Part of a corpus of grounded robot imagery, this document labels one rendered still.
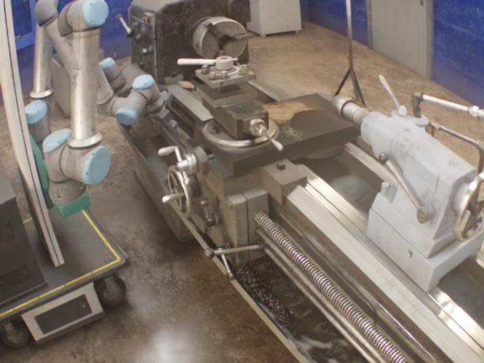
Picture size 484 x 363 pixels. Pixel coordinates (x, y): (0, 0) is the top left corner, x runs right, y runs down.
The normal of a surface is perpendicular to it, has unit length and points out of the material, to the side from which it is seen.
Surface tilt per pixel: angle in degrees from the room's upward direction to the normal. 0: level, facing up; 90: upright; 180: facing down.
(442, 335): 36
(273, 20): 90
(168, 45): 90
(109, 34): 90
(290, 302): 0
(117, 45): 90
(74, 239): 0
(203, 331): 0
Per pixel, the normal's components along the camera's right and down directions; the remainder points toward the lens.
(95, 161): 0.87, 0.31
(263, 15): 0.47, 0.48
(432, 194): -0.87, 0.09
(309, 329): -0.05, -0.83
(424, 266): -0.88, 0.30
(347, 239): -0.55, -0.49
